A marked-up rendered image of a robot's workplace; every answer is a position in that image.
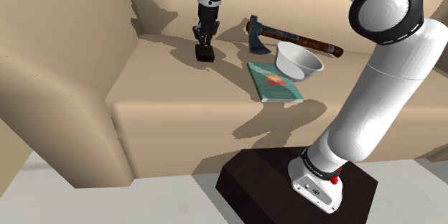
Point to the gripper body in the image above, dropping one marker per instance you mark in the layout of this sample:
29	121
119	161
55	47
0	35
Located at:
208	14

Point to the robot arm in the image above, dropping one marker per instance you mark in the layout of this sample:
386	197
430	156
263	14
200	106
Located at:
378	90

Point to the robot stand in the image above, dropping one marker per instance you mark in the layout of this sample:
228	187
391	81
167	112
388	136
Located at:
259	184

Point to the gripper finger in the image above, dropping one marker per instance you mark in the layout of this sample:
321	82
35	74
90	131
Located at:
198	34
212	31

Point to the beige sofa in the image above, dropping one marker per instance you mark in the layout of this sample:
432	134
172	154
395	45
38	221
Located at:
168	86

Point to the white bowl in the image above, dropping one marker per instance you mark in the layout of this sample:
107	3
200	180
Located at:
297	60

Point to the teal book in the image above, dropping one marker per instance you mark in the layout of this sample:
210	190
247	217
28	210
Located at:
274	83

